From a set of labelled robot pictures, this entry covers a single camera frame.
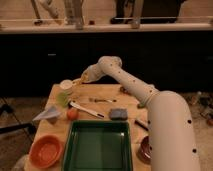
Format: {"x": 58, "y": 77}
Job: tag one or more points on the dark brown bowl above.
{"x": 144, "y": 151}

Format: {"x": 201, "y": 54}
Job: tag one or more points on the black chair leg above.
{"x": 29, "y": 126}

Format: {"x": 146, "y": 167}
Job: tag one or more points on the red tomato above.
{"x": 72, "y": 114}

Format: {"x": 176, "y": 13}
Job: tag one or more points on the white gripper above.
{"x": 91, "y": 74}

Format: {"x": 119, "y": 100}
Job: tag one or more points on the blue grey sponge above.
{"x": 118, "y": 114}

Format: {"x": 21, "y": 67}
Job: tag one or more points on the orange bowl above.
{"x": 45, "y": 151}

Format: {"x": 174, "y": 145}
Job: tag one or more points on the white paper cup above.
{"x": 66, "y": 86}

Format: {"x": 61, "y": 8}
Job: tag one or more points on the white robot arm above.
{"x": 171, "y": 132}

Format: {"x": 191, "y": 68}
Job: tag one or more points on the green plastic cup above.
{"x": 62, "y": 99}

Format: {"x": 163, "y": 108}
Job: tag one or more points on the white paper plane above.
{"x": 50, "y": 112}

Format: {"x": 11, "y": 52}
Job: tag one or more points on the yellow banana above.
{"x": 77, "y": 81}

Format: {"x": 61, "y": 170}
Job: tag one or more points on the green rectangular tray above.
{"x": 98, "y": 146}

